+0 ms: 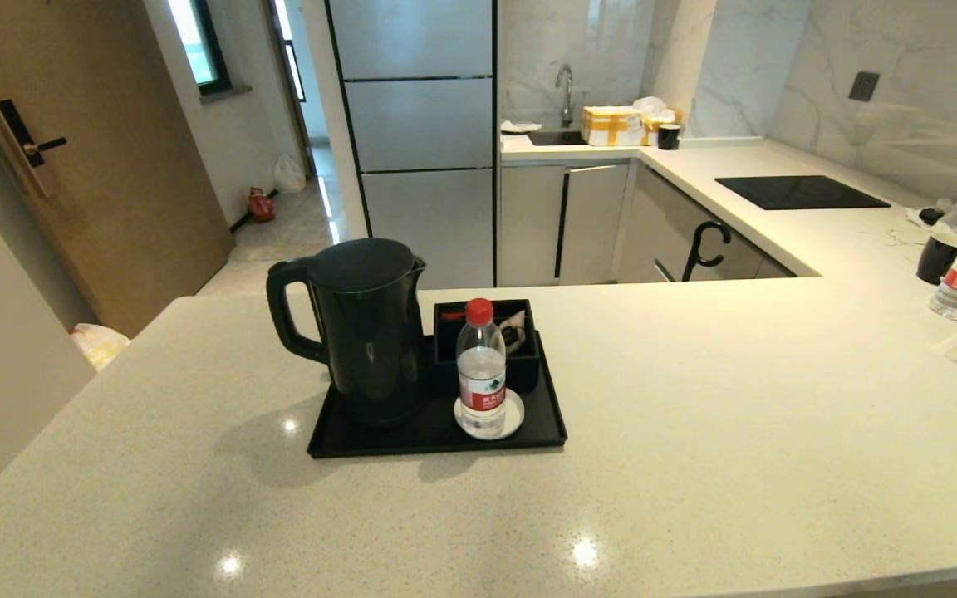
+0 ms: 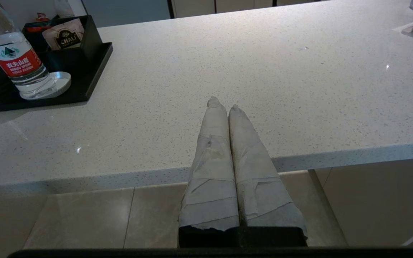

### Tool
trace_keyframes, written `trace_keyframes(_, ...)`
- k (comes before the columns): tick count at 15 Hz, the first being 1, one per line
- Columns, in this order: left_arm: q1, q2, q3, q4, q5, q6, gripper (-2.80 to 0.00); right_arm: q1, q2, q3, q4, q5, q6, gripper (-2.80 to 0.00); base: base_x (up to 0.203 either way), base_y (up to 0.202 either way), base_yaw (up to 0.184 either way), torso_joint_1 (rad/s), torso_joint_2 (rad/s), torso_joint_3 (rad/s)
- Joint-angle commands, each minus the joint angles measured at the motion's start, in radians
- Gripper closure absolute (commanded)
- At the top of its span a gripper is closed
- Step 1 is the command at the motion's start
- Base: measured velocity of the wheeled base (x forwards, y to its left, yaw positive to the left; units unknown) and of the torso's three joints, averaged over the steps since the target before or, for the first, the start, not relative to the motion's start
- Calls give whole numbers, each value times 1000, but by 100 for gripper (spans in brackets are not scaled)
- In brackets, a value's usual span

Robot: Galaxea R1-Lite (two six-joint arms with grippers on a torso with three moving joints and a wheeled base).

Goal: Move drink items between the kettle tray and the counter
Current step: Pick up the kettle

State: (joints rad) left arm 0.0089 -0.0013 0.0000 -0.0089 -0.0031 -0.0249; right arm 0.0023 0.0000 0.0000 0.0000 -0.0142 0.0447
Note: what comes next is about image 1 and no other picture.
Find black compartment box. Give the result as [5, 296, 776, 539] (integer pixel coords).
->
[433, 299, 542, 395]

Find black curved hook handle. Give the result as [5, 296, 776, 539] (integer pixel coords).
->
[681, 220, 733, 282]

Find grey drawer cabinet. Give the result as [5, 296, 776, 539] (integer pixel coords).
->
[616, 162, 797, 283]

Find narrow dark-framed window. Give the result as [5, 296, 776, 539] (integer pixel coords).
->
[269, 0, 307, 103]

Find silver refrigerator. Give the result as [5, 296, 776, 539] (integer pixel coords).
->
[325, 0, 499, 290]

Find black electric kettle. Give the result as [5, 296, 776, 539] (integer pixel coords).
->
[267, 238, 428, 429]

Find white plastic floor bag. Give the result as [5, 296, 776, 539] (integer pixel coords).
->
[273, 153, 308, 194]

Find white round coaster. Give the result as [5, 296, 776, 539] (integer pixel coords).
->
[454, 389, 525, 440]

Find yellow white plastic bag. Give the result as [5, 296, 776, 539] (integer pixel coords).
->
[70, 322, 130, 372]

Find brown wooden door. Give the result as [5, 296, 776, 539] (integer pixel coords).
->
[0, 0, 234, 337]

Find black mug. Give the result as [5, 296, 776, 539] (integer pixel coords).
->
[916, 231, 957, 286]

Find black induction cooktop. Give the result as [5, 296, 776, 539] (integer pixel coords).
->
[714, 175, 891, 211]

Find black rectangular serving tray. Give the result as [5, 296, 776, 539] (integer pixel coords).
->
[307, 331, 568, 459]

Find crumpled white tissue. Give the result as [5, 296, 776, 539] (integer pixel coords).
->
[906, 198, 957, 235]

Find black door lock handle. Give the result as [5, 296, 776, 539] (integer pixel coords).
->
[0, 99, 68, 199]

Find white tea bag packet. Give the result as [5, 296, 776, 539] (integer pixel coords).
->
[499, 310, 528, 356]

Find chrome sink faucet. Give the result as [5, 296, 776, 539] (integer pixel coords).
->
[555, 64, 576, 128]

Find grey sink base cabinet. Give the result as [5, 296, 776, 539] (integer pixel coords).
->
[498, 160, 631, 287]

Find cardboard box yellow tape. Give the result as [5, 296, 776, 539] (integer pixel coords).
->
[581, 105, 645, 148]

